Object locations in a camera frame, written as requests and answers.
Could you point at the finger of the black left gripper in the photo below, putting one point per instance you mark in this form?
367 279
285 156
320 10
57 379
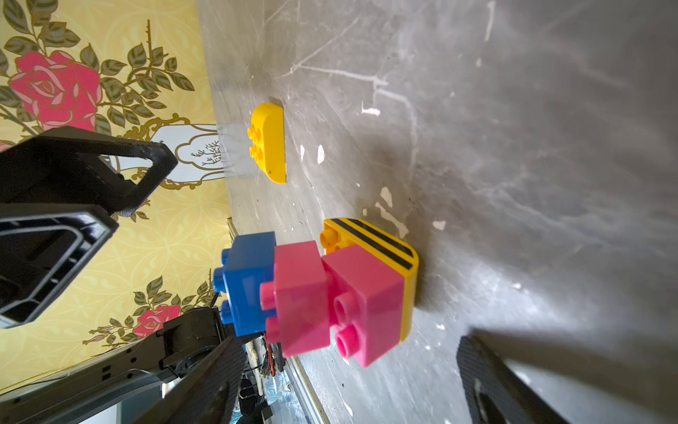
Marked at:
65 166
43 248

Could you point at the pink lego brick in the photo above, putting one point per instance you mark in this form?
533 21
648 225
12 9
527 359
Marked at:
298 294
365 300

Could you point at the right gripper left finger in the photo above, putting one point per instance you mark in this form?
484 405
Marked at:
208 394

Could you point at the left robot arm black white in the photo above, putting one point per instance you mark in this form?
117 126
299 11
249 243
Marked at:
169 354

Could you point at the blue lego brick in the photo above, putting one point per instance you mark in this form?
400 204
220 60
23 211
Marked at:
246 265

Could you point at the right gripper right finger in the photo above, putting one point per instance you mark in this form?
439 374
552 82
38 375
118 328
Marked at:
494 393

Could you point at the yellow curved lego brick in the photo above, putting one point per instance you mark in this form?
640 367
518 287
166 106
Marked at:
267 135

